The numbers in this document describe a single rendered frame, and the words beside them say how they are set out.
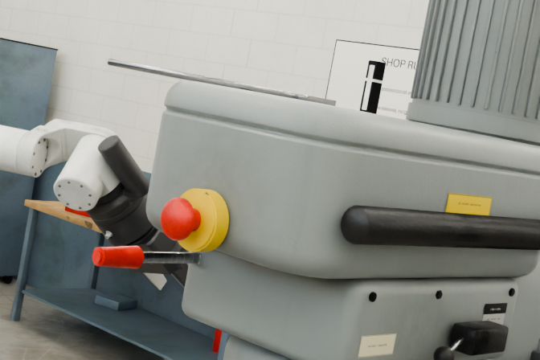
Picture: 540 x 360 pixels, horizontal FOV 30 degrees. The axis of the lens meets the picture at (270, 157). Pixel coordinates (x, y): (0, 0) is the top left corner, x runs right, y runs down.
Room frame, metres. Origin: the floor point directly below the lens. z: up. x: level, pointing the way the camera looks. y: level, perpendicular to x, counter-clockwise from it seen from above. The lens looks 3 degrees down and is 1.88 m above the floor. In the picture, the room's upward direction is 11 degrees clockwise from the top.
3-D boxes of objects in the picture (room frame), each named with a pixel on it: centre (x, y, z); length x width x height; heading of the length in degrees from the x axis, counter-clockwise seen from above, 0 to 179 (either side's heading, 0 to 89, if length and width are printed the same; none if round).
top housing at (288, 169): (1.14, -0.11, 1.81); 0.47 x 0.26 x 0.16; 138
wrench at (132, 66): (1.08, 0.07, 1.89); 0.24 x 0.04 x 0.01; 98
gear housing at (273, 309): (1.16, -0.13, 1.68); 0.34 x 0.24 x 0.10; 138
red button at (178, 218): (0.94, 0.07, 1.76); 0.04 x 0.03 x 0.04; 48
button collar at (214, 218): (0.96, 0.05, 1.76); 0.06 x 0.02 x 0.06; 48
